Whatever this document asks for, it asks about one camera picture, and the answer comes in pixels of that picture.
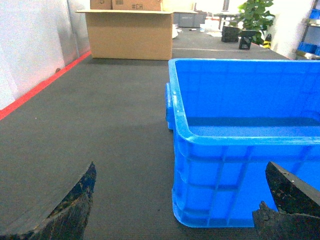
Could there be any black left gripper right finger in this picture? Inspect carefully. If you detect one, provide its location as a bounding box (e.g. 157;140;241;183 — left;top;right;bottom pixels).
252;161;320;240

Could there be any large open cardboard box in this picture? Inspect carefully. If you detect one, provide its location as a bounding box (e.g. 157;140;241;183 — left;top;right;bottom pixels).
77;9;175;61

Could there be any green potted plant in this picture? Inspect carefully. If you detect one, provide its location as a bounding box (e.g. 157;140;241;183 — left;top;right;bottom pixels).
236;0;276;45

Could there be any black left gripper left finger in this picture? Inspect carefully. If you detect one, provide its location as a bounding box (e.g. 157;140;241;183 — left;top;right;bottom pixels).
0;162;97;240

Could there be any black block stack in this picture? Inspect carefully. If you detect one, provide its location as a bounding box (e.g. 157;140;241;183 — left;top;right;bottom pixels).
221;25;242;43

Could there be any small cardboard box left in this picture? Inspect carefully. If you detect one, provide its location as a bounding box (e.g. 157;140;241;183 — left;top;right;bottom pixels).
90;0;112;10

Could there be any black frame stand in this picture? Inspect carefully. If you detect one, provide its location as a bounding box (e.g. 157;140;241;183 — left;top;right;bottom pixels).
238;36;252;50

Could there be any shelf with blue bins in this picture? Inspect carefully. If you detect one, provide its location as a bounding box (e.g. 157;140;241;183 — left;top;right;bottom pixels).
295;5;320;61

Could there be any cardboard box with print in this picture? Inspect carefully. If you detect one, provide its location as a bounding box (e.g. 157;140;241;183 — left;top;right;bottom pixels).
112;0;163;11

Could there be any blue plastic crate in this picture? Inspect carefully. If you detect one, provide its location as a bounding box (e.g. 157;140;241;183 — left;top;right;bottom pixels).
165;58;320;228

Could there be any grey plastic bin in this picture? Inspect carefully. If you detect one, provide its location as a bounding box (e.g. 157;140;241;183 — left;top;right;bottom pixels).
173;12;207;28

